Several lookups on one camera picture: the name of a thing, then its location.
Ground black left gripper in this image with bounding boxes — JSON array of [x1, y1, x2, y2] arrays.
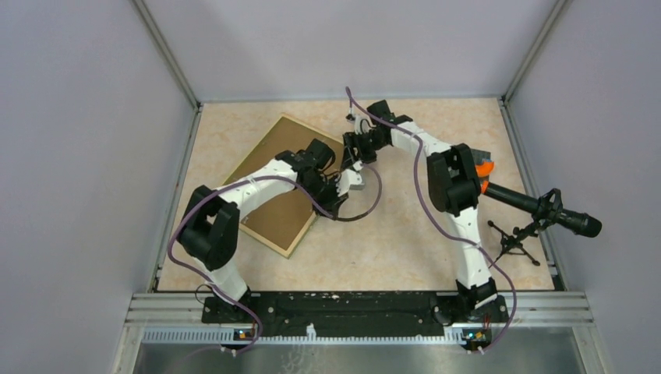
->
[[299, 174, 348, 221]]

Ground black camera on tripod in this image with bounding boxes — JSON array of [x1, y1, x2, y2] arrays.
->
[[482, 182, 603, 266]]

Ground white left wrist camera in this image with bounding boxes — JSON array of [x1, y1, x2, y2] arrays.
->
[[336, 161, 366, 196]]

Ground green wooden picture frame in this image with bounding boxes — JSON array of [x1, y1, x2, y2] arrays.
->
[[223, 113, 348, 259]]

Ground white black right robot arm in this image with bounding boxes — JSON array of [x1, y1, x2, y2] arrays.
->
[[343, 100, 507, 321]]

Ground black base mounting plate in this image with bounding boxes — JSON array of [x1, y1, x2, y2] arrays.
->
[[201, 291, 509, 337]]

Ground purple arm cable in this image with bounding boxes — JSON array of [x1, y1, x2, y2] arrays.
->
[[168, 163, 384, 356], [344, 86, 518, 355]]

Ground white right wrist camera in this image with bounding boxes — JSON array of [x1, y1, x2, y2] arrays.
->
[[345, 112, 372, 134]]

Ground aluminium front rail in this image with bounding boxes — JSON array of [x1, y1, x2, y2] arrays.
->
[[112, 291, 613, 373]]

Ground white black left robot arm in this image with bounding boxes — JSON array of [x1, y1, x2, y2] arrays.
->
[[171, 139, 364, 322]]

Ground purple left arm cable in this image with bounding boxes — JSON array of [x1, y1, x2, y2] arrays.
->
[[168, 163, 384, 356]]

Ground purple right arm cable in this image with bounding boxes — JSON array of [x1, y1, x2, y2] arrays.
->
[[344, 86, 518, 355]]

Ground orange plastic piece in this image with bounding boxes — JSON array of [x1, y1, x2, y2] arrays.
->
[[475, 160, 495, 194]]

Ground grey building brick plate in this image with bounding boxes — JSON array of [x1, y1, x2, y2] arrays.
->
[[471, 149, 491, 164]]

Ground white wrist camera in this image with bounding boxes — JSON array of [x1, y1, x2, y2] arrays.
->
[[336, 161, 366, 196], [345, 112, 372, 134]]

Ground brown frame backing board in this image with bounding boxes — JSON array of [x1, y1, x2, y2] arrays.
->
[[227, 117, 345, 253]]

